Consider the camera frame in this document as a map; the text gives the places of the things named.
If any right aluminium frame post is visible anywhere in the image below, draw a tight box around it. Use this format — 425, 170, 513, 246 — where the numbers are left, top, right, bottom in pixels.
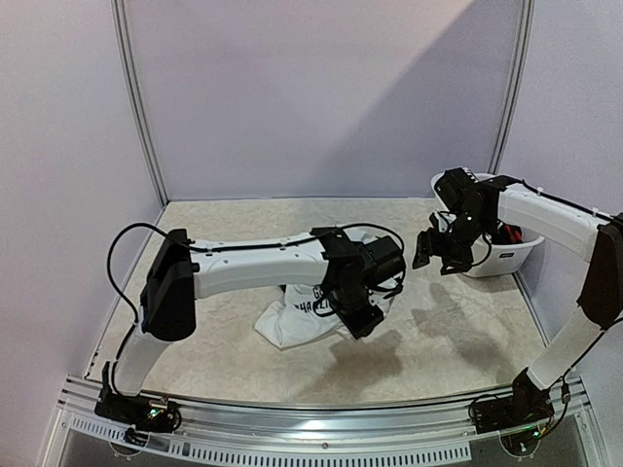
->
488, 0, 534, 173

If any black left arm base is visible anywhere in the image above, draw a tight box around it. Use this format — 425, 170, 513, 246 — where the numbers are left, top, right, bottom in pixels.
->
94, 362, 182, 433

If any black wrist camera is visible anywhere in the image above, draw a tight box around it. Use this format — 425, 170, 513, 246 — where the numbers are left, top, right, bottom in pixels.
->
432, 167, 479, 211
363, 235, 406, 286

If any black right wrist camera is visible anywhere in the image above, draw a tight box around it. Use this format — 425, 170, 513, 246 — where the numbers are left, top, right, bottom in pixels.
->
432, 167, 479, 211

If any white and green t-shirt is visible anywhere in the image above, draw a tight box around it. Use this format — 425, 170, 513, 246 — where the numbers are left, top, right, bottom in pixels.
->
254, 225, 405, 349

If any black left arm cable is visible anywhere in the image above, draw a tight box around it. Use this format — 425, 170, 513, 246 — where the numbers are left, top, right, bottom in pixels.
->
106, 222, 196, 385

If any left aluminium frame post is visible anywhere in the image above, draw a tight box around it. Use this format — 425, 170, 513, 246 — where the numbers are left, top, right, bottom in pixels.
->
111, 0, 169, 207

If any dark patterned clothes pile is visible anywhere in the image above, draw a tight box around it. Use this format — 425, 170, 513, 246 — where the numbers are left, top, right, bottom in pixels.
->
492, 222, 524, 245

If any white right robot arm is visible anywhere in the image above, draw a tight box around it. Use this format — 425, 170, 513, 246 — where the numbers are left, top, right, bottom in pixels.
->
413, 167, 622, 390

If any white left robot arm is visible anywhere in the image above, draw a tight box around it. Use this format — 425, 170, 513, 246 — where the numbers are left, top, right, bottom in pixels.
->
104, 227, 404, 422

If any aluminium frame post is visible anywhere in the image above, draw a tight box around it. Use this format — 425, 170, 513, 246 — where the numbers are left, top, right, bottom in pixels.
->
111, 0, 169, 207
488, 0, 534, 173

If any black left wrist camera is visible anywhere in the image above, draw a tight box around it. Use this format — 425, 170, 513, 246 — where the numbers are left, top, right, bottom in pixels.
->
363, 235, 406, 286

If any white plastic laundry basket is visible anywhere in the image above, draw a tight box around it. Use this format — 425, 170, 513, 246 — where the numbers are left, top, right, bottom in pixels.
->
429, 172, 543, 278

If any aluminium front rail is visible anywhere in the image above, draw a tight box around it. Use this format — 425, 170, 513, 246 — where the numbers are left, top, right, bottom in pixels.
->
44, 377, 608, 466

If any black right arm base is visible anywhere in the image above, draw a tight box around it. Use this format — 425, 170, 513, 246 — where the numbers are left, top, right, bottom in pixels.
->
467, 368, 570, 434

